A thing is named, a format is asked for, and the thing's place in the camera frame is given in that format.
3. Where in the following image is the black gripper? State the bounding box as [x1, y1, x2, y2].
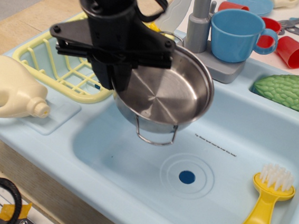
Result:
[50, 10, 176, 92]

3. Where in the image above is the stainless steel pot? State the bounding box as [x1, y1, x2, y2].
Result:
[114, 44, 215, 146]

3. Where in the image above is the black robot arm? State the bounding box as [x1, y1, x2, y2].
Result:
[50, 0, 176, 91]

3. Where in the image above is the pale yellow drying rack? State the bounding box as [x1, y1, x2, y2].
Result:
[8, 6, 122, 108]

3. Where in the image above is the yellow item in rack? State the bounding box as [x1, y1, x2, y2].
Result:
[147, 22, 161, 33]

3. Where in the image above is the light blue toy sink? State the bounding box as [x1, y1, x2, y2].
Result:
[0, 58, 299, 224]

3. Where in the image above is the grey toy faucet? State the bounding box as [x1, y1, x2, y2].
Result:
[182, 0, 245, 83]

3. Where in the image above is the white plastic toy knife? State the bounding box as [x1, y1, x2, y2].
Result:
[155, 0, 191, 33]

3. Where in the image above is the cream plastic jug bottle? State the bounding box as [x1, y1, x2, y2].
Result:
[0, 55, 50, 118]

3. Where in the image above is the blue plastic cup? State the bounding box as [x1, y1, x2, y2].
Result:
[211, 9, 278, 63]

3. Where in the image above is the red cup at back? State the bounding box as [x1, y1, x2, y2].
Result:
[218, 1, 249, 12]

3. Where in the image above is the red cup behind blue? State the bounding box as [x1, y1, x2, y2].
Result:
[257, 17, 282, 48]

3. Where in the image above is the blue plastic plate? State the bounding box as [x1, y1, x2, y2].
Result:
[227, 0, 274, 16]

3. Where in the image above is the orange tape piece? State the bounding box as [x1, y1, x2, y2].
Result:
[0, 203, 33, 221]

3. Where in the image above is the grey toy utensil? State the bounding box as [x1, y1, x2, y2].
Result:
[275, 11, 299, 41]

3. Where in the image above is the cream toy item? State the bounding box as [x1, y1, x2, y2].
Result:
[272, 0, 299, 8]

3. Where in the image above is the red plastic cup lying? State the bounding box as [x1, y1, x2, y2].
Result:
[276, 36, 299, 69]

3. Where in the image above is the green bumpy toy gourd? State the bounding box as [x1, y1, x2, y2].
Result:
[253, 74, 299, 112]

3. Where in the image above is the yellow dish brush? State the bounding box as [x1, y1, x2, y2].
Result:
[242, 164, 296, 224]

